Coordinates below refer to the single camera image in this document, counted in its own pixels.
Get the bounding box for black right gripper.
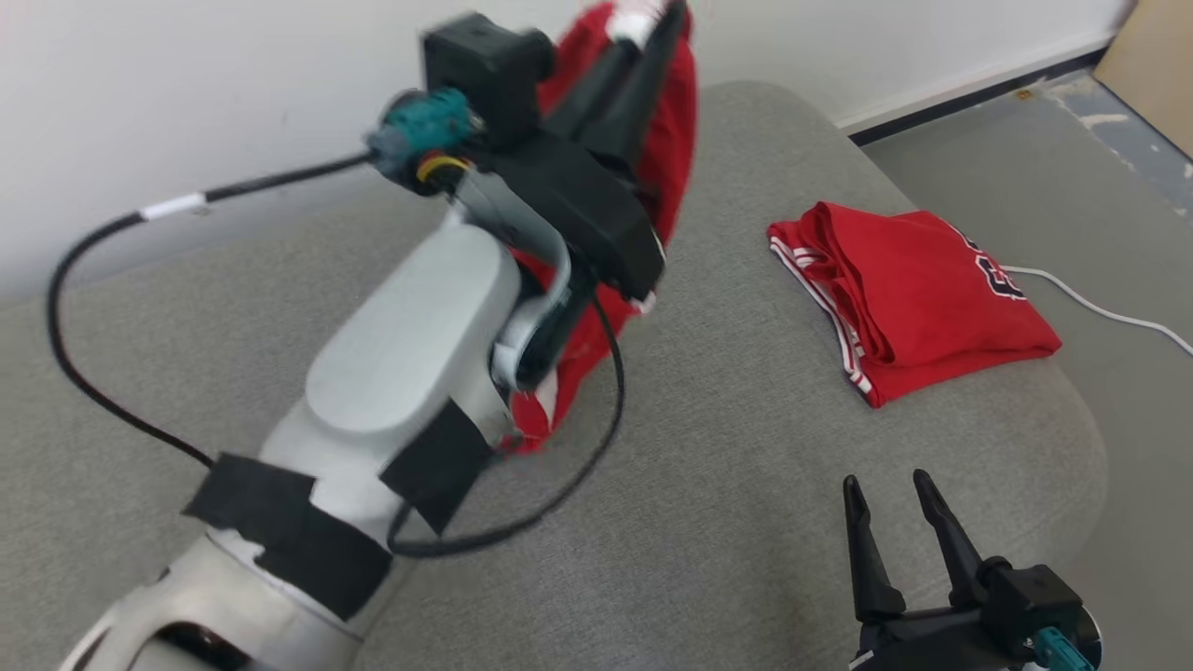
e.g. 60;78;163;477
843;468;1037;671

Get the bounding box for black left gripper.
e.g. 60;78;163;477
483;0;692;301

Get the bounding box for red elastic-waist shorts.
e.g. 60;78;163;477
501;0;701;459

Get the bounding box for red white-sleeved jersey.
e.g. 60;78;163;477
767;199;1064;410

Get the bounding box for light brown board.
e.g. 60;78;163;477
1092;0;1193;158

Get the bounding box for right camera cable teal plug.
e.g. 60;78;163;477
1029;626;1098;671

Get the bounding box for camera cable teal plug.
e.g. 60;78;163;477
1029;626;1098;671
46;87;482;472

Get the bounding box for left camera cable teal plug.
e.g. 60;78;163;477
46;87;482;472

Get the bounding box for white cable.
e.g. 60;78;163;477
999;264;1193;358

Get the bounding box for white wall baseboard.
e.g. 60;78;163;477
831;33;1134;148

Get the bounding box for thin black left gripper cable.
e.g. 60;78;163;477
384;293;628;561

